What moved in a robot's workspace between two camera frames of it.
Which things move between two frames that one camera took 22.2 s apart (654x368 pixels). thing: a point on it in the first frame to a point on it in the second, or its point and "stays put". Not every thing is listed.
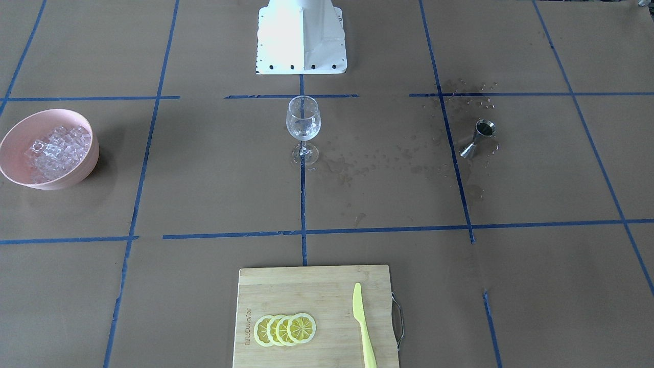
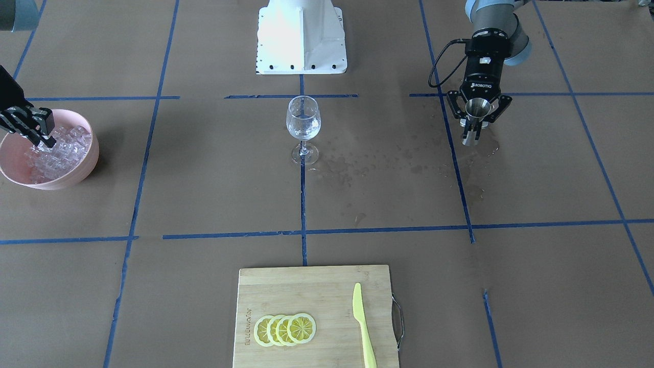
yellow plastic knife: x=359 y=314 stays put
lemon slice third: x=281 y=331 stays put
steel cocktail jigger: x=483 y=128 to x=475 y=109
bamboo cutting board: x=325 y=294 stays put
